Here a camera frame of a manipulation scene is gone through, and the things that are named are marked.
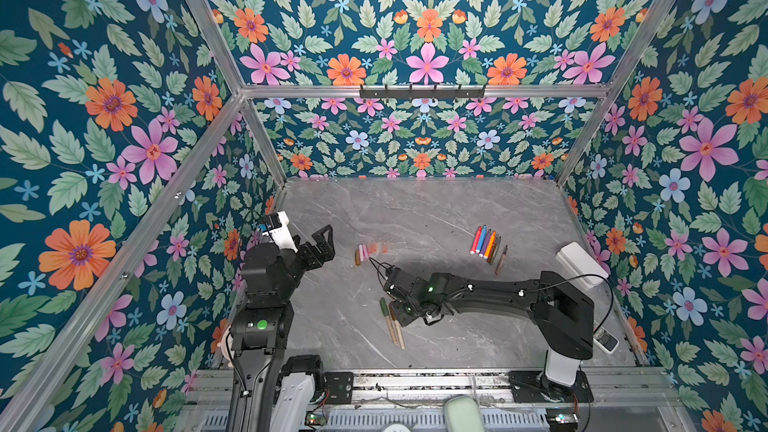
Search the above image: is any pale green rounded object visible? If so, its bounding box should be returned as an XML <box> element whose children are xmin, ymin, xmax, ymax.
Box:
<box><xmin>443</xmin><ymin>396</ymin><xmax>485</xmax><ymax>432</ymax></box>

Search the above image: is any purple marker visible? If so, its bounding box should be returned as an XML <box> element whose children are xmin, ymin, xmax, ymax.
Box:
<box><xmin>478</xmin><ymin>228</ymin><xmax>493</xmax><ymax>258</ymax></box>

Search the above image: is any orange marker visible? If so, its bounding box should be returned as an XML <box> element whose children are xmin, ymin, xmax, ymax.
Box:
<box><xmin>483</xmin><ymin>231</ymin><xmax>497</xmax><ymax>260</ymax></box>

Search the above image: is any blue marker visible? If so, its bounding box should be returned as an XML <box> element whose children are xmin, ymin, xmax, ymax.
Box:
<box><xmin>476</xmin><ymin>225</ymin><xmax>487</xmax><ymax>255</ymax></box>

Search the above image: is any pink highlighter marker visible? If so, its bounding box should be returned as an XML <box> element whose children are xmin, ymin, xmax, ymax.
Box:
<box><xmin>469</xmin><ymin>226</ymin><xmax>484</xmax><ymax>255</ymax></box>

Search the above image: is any black wall hook rail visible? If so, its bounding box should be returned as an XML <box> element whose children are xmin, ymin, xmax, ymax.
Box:
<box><xmin>358</xmin><ymin>84</ymin><xmax>486</xmax><ymax>101</ymax></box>

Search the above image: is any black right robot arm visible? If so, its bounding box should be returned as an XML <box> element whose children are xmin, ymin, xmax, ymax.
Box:
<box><xmin>382</xmin><ymin>265</ymin><xmax>594</xmax><ymax>401</ymax></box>

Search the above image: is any green cap beige pen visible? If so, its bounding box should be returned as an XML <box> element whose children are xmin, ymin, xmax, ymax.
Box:
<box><xmin>379</xmin><ymin>298</ymin><xmax>399</xmax><ymax>345</ymax></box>

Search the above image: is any brown cap beige pen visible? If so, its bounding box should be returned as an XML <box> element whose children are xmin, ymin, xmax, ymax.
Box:
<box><xmin>389</xmin><ymin>306</ymin><xmax>406</xmax><ymax>350</ymax></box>

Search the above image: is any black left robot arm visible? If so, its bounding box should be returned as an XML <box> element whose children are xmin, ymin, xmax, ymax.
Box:
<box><xmin>222</xmin><ymin>225</ymin><xmax>335</xmax><ymax>431</ymax></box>

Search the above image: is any white rectangular box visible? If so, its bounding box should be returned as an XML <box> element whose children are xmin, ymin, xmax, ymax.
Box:
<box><xmin>556</xmin><ymin>242</ymin><xmax>609</xmax><ymax>291</ymax></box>

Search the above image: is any beige round alarm clock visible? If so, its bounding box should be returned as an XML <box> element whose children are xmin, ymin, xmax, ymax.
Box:
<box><xmin>219</xmin><ymin>327</ymin><xmax>233</xmax><ymax>369</ymax></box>

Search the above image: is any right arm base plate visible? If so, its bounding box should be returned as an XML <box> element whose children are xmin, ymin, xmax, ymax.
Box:
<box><xmin>507</xmin><ymin>370</ymin><xmax>594</xmax><ymax>404</ymax></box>

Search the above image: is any brown pen clear grip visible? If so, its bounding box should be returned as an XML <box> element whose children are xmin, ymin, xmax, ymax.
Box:
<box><xmin>487</xmin><ymin>234</ymin><xmax>502</xmax><ymax>264</ymax></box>

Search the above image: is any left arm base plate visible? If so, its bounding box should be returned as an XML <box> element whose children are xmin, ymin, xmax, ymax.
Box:
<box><xmin>324</xmin><ymin>371</ymin><xmax>355</xmax><ymax>405</ymax></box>

